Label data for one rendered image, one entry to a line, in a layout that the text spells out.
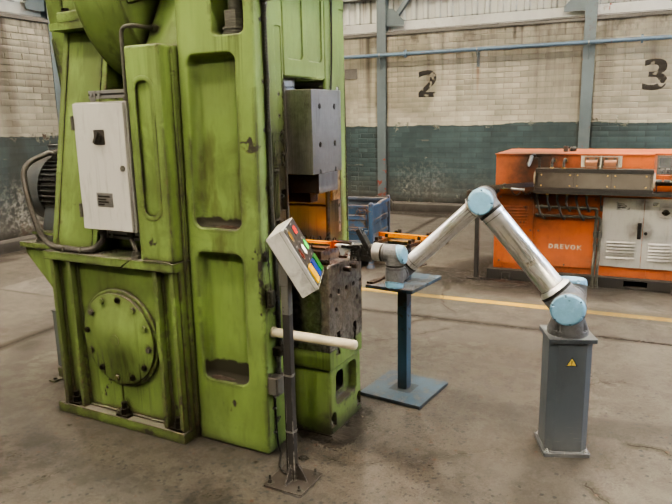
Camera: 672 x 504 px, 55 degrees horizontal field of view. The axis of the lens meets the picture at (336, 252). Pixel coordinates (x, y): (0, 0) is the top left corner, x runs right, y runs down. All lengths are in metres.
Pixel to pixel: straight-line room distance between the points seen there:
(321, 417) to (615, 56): 8.11
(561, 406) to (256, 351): 1.48
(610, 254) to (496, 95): 4.76
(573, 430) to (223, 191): 2.03
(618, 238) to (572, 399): 3.40
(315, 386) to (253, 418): 0.36
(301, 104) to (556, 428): 1.97
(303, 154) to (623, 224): 4.02
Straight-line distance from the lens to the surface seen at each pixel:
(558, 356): 3.22
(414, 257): 3.23
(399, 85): 11.12
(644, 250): 6.54
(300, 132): 3.11
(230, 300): 3.23
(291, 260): 2.56
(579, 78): 10.52
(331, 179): 3.24
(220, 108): 3.12
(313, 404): 3.45
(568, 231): 6.54
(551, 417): 3.35
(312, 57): 3.40
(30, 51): 9.61
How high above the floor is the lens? 1.63
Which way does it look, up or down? 12 degrees down
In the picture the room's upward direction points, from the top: 1 degrees counter-clockwise
